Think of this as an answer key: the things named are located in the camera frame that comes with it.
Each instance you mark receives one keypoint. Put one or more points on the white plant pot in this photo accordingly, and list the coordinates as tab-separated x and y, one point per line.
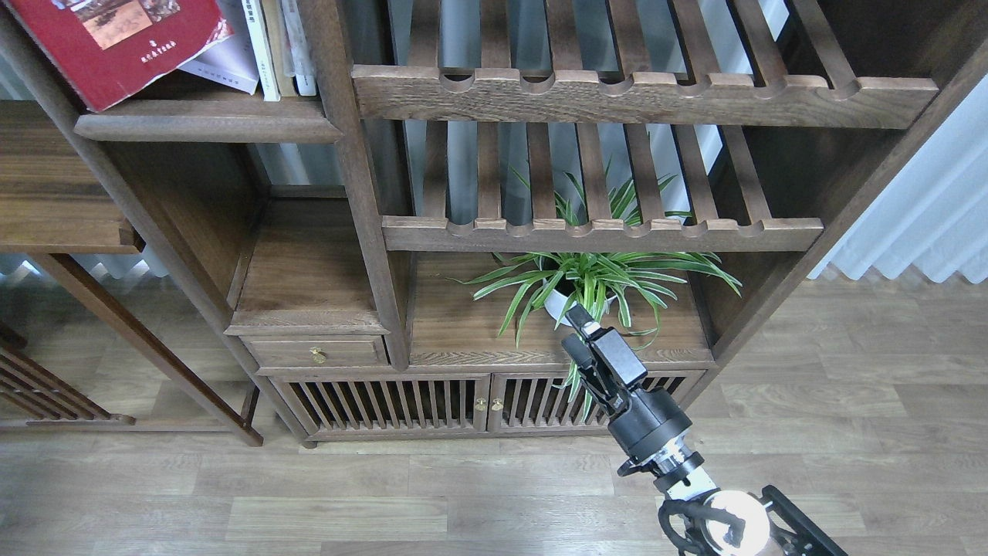
556	305

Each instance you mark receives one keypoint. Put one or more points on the white curtain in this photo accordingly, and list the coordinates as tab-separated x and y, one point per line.
933	216

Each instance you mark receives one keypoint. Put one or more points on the dark wooden bookshelf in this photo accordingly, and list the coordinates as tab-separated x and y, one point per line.
445	131

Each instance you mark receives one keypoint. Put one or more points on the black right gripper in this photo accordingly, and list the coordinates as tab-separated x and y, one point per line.
612	373

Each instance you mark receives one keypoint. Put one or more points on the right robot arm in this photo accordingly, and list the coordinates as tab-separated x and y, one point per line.
697	516

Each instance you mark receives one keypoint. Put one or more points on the brass drawer knob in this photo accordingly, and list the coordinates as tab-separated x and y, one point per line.
318	356

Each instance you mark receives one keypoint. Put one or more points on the beige upright book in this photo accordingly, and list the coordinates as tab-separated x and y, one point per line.
281	57

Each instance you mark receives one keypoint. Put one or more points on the yellow green cover book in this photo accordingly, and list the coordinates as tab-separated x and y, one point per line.
257	29

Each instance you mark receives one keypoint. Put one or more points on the wooden slatted rack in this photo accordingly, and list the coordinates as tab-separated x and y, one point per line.
46	398

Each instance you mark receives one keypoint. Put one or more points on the green spider plant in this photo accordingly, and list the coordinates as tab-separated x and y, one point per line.
593	280

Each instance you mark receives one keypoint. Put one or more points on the white lavender book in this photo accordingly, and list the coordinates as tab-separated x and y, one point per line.
231	62

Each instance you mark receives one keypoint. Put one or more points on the white upright book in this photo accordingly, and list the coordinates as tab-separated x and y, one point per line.
301	68

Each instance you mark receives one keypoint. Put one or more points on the red cover book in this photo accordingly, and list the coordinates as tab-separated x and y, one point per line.
110	50

